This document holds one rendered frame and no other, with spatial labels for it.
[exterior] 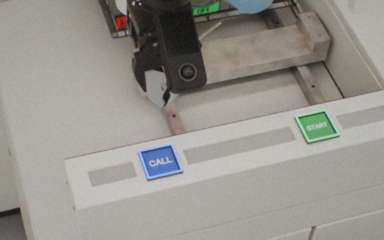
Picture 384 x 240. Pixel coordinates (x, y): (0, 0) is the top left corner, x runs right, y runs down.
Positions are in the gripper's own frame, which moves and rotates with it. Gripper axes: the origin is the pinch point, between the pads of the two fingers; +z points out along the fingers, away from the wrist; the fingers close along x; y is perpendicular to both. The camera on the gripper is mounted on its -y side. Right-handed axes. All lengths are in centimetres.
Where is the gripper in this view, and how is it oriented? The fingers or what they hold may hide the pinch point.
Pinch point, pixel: (164, 103)
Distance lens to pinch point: 110.8
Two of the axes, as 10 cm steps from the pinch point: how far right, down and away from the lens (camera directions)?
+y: -3.1, -7.4, 6.0
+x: -9.5, 2.0, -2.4
